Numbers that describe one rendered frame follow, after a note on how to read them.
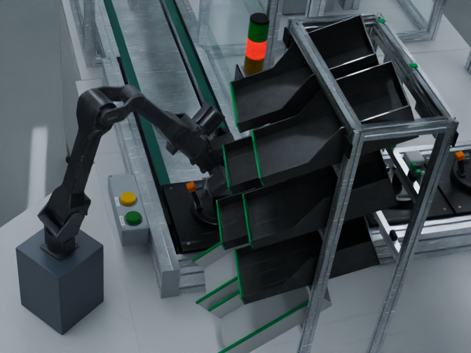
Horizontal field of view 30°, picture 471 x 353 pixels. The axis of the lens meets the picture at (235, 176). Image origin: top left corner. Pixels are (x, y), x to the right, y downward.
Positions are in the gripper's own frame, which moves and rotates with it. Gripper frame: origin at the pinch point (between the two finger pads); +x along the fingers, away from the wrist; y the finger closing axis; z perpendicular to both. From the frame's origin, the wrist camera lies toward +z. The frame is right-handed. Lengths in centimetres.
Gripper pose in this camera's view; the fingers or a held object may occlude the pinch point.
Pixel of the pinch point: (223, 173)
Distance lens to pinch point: 216.5
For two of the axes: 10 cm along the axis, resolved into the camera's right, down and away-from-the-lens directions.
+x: 5.6, 4.9, 6.7
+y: -2.7, -6.6, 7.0
